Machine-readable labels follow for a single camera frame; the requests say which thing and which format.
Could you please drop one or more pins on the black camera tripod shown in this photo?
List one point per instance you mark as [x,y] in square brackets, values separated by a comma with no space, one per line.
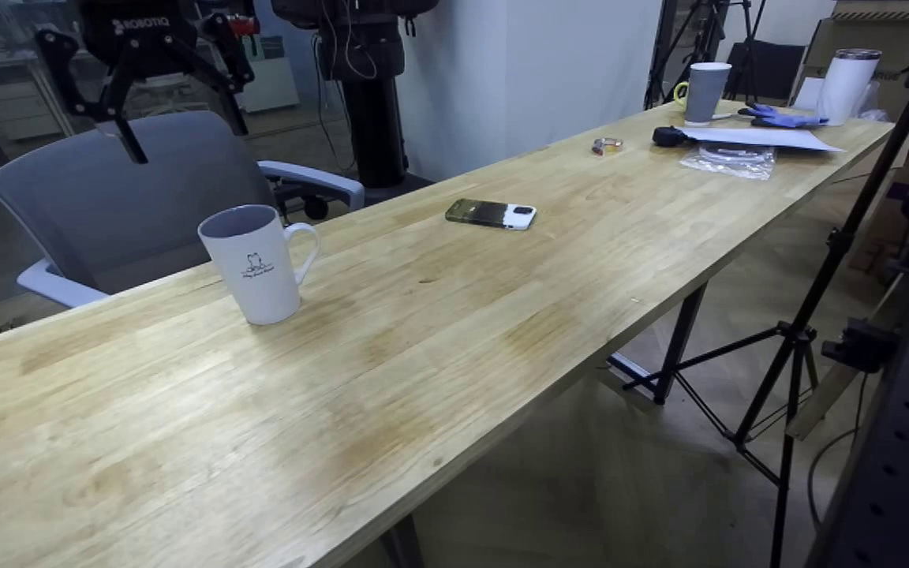
[794,339]

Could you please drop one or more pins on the small metal parts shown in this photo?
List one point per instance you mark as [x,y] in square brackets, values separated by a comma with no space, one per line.
[608,147]

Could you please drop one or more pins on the white ceramic mug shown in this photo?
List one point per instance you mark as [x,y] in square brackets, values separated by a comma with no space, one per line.
[254,271]

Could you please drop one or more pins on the black perforated breadboard table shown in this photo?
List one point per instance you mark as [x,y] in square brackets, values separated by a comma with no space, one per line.
[900,463]

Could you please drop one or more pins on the small clear plastic pouch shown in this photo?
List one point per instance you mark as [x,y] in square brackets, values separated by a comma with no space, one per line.
[730,162]

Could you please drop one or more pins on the white paper sheets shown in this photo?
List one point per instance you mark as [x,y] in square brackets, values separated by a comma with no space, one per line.
[758,137]

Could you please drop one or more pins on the black monitor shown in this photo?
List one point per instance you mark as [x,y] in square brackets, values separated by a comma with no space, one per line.
[764,71]

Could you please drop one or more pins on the blue object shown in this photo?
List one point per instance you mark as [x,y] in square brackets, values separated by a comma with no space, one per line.
[782,114]

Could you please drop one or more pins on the black stand column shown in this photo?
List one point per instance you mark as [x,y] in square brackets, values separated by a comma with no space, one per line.
[378,127]

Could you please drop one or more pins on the white cabinet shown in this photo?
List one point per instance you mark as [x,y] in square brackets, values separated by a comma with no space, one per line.
[270,75]

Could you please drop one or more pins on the black marker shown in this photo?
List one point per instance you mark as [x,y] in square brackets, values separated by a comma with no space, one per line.
[672,137]

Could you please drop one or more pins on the black clamp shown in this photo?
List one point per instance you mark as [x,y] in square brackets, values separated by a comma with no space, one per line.
[861,345]

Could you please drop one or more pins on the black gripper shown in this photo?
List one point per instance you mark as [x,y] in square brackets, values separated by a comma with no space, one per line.
[151,36]

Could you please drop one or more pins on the grey office chair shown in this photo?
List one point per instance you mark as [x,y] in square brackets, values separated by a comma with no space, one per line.
[129,200]

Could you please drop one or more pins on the black table leg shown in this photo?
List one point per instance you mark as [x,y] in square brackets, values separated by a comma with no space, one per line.
[679,343]

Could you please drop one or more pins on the white paper cup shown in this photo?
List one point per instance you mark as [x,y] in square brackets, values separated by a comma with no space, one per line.
[710,94]

